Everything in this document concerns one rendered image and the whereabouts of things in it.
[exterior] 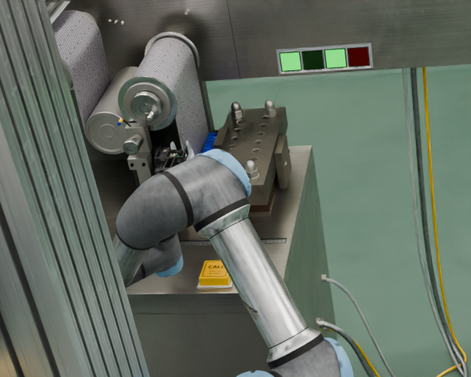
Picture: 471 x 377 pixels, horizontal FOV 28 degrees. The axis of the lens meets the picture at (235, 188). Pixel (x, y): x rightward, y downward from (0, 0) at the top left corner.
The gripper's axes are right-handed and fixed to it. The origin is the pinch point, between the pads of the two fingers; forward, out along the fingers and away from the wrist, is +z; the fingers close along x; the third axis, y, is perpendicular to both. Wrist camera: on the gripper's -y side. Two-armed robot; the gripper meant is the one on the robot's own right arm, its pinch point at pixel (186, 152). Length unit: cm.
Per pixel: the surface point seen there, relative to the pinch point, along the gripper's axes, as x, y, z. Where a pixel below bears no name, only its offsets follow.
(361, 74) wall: -18, -108, 260
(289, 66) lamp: -23.5, 8.0, 29.3
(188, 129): -0.2, 4.1, 5.0
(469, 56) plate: -70, 7, 30
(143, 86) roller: 5.9, 21.0, -3.5
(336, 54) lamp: -36.3, 10.7, 29.3
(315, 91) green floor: 6, -109, 244
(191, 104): -0.2, 8.0, 11.0
